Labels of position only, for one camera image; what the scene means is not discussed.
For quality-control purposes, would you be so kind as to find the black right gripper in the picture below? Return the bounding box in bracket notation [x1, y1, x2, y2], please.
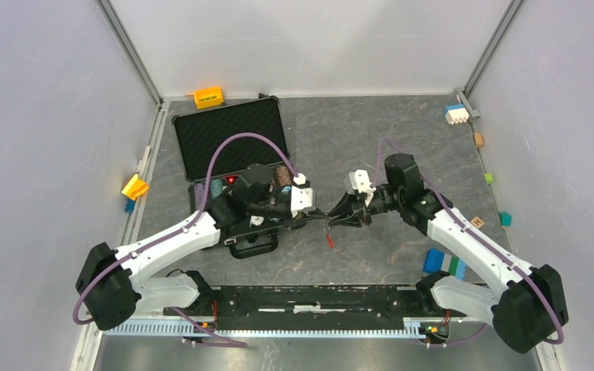
[326, 186, 403, 229]

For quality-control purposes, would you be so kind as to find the metal keyring tool red handle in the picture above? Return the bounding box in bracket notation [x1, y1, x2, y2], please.
[323, 216, 334, 250]

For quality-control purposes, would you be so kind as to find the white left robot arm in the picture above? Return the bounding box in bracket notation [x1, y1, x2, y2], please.
[73, 164, 313, 331]

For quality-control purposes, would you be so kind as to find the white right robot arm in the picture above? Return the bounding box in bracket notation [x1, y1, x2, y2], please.
[327, 153, 568, 354]

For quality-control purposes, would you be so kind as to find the black poker chip case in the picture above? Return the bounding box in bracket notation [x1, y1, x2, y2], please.
[172, 95, 305, 259]

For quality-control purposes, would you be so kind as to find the blue green white brick stack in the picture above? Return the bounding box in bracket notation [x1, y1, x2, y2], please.
[422, 248, 467, 281]

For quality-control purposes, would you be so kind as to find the wooden letter cube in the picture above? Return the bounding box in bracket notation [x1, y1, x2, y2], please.
[470, 216, 485, 229]

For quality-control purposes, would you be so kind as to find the blue white toy block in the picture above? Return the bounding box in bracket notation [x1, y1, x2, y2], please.
[445, 104, 470, 125]

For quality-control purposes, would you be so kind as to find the yellow orange toy block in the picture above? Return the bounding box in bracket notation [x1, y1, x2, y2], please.
[121, 173, 149, 201]

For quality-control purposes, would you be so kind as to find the brown wooden cube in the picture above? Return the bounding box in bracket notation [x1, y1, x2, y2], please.
[473, 132, 484, 149]

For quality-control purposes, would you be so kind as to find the small blue block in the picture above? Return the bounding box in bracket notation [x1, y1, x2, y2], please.
[125, 199, 136, 215]

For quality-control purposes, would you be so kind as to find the teal small cube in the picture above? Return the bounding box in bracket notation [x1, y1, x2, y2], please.
[498, 211, 512, 227]

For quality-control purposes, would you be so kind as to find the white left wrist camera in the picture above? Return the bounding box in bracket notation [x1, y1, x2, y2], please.
[290, 173, 316, 218]

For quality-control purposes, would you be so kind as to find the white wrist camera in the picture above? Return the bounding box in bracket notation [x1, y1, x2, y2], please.
[344, 169, 376, 195]
[290, 173, 316, 218]

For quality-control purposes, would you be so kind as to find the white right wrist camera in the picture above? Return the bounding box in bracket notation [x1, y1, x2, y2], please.
[344, 169, 376, 195]

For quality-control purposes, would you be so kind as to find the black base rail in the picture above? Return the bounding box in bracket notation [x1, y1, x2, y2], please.
[183, 284, 449, 331]

